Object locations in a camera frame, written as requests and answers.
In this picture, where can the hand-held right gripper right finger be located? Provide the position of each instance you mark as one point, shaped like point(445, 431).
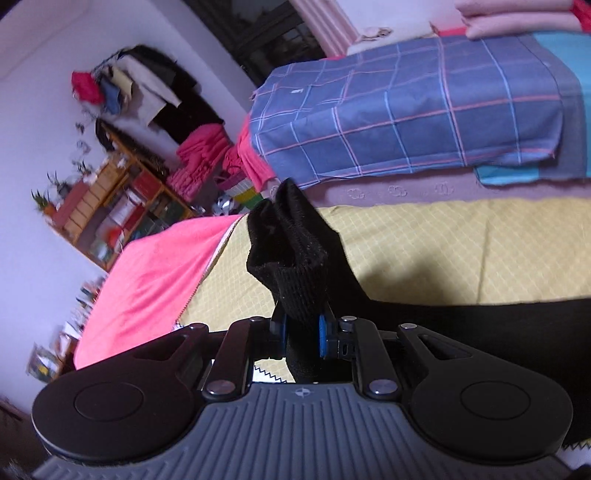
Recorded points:
point(324, 339)

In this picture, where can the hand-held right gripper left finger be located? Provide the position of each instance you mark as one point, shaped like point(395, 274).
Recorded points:
point(281, 334)

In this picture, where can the black pants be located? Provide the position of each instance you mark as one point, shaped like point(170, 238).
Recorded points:
point(295, 249)

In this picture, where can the pink blanket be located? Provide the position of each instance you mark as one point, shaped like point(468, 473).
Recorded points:
point(152, 277)

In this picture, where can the yellow diamond-patterned blanket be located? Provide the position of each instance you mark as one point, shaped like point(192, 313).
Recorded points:
point(438, 249)

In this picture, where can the striped woven bag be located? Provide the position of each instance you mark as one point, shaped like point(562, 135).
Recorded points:
point(240, 194)

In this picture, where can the red cloth under quilt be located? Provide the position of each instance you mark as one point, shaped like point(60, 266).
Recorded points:
point(254, 161)

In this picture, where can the stack of red folded clothes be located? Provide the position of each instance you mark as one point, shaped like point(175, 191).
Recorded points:
point(198, 157)
point(582, 14)

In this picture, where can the purple embroidered sheet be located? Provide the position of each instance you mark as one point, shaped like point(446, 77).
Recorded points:
point(461, 190)

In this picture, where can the wooden shelf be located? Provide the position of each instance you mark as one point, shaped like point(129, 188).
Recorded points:
point(120, 207)

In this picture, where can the blue-grey plaid quilt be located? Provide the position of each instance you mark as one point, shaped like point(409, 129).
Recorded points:
point(392, 106)

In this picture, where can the pile of hanging clothes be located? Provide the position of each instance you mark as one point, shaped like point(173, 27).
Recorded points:
point(152, 87)

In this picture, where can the white pillow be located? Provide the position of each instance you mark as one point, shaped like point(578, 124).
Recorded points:
point(388, 39)

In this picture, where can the dark window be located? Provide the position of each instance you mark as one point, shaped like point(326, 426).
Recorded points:
point(263, 27)

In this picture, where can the pink curtain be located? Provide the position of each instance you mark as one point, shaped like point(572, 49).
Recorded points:
point(323, 23)

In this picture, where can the teal and grey sheet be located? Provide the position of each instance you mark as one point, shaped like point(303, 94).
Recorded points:
point(568, 92)

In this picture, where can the folded pale pink blankets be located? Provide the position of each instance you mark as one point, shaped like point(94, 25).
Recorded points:
point(512, 21)

